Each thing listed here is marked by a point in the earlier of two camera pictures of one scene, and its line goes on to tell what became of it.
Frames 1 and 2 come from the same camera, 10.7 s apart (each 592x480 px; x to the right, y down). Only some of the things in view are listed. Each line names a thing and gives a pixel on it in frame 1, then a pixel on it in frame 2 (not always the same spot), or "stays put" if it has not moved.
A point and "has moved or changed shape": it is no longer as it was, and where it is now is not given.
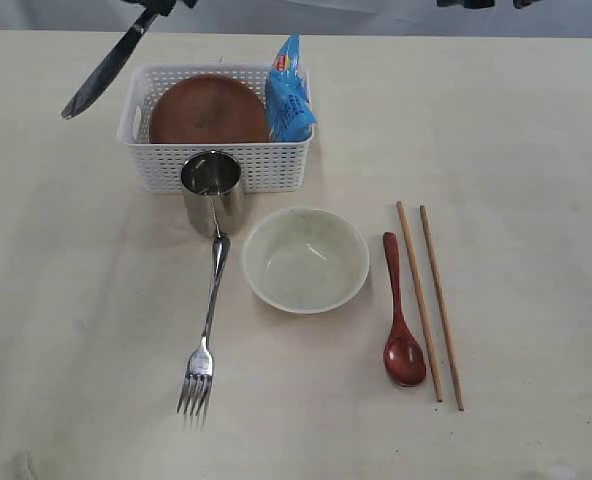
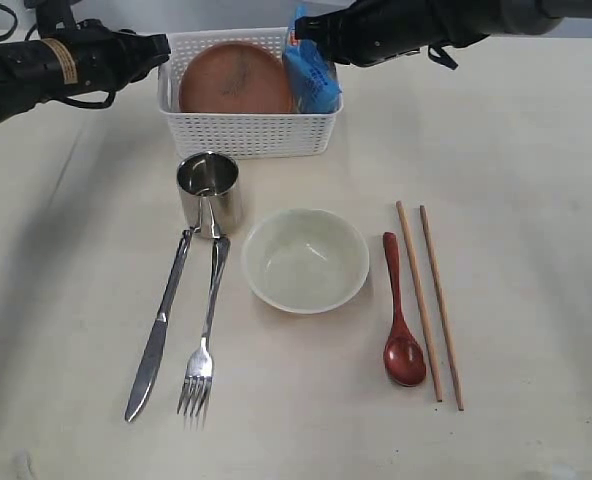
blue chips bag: x=290 y=112 → x=310 y=80
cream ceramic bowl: x=304 y=260 stays put
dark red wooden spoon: x=404 y=356 stays put
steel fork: x=196 y=389 stays put
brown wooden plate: x=203 y=109 → x=234 y=77
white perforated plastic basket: x=254 y=73 → x=195 y=135
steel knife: x=102 y=79 has moved or changed shape
